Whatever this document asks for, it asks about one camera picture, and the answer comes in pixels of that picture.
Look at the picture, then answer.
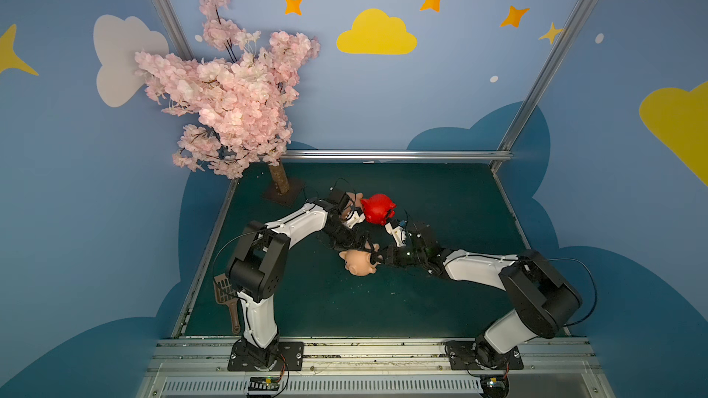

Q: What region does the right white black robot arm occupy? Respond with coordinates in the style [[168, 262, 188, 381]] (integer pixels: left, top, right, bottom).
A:
[[369, 224, 583, 370]]

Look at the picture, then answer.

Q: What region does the tan piggy bank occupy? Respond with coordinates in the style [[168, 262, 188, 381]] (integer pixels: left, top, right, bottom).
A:
[[339, 243, 381, 276], [341, 192, 365, 222]]

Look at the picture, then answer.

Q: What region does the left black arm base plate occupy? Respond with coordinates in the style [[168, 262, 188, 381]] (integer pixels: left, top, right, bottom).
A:
[[227, 339, 304, 371]]

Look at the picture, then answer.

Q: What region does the red piggy bank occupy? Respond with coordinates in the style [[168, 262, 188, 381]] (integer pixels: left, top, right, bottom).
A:
[[361, 193, 396, 226]]

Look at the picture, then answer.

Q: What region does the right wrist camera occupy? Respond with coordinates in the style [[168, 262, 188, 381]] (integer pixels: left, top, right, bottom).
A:
[[385, 219, 407, 248]]

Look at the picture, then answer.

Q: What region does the pink cherry blossom tree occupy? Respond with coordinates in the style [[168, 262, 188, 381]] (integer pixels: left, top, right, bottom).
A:
[[135, 0, 321, 206]]

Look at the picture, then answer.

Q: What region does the right circuit board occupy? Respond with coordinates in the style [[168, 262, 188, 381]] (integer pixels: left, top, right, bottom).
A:
[[479, 376, 510, 398]]

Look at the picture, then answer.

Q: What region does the aluminium front rail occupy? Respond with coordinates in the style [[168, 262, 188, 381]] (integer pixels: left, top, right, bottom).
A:
[[137, 337, 614, 397]]

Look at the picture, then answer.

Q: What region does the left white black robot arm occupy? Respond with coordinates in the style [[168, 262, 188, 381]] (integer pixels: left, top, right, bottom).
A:
[[213, 198, 374, 371]]

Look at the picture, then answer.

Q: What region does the left green circuit board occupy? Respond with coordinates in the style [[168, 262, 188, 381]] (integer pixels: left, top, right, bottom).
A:
[[245, 376, 284, 397]]

